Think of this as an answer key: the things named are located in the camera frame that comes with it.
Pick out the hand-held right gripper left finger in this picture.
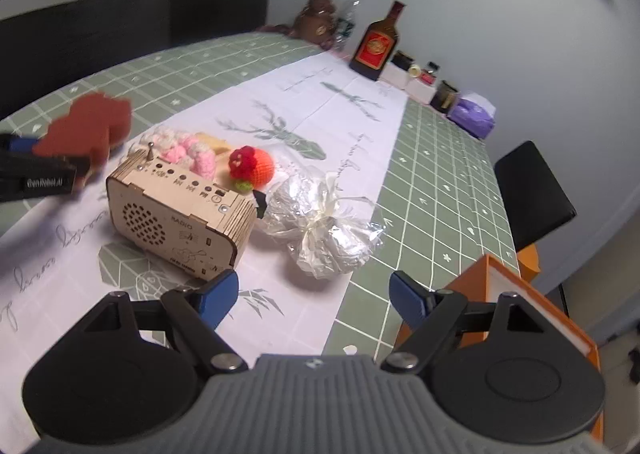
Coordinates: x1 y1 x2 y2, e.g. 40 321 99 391
75 270 248 375

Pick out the pink white crochet piece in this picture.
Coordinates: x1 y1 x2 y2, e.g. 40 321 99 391
131 128 221 180

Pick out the dark glass jar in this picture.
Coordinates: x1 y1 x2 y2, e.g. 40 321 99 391
431 80 460 114

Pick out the purple tissue pack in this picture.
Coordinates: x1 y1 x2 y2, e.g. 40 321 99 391
447 91 497 140

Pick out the brown liquor bottle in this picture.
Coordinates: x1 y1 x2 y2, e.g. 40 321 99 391
348 0 407 81

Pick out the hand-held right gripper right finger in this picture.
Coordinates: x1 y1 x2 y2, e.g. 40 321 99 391
381 270 556 375

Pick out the clear plastic bag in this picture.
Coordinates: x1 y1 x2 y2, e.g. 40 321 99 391
260 170 387 280

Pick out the orange crochet ball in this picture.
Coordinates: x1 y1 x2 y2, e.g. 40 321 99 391
228 145 276 192

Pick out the black chair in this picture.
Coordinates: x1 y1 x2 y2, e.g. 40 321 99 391
495 140 577 252
0 0 171 120
167 0 268 47

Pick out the red sponge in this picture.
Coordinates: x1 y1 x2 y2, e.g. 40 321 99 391
32 91 133 185

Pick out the wooden radio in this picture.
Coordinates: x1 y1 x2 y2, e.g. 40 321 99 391
106 144 257 281

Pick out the brown bear bottle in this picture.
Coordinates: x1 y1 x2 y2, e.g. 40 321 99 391
292 0 337 42

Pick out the beige block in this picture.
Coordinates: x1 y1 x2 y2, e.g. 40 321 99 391
195 131 230 155

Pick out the clear water bottle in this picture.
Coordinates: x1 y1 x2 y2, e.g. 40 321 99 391
334 0 366 52

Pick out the white deer print runner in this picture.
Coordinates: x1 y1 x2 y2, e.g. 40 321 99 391
0 50 411 440

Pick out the green grid tablecloth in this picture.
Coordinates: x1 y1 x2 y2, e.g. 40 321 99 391
0 31 521 355

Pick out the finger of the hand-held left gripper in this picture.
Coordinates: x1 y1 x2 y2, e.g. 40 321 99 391
0 134 43 155

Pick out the orange cardboard box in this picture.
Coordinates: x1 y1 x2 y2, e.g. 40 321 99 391
395 244 601 454

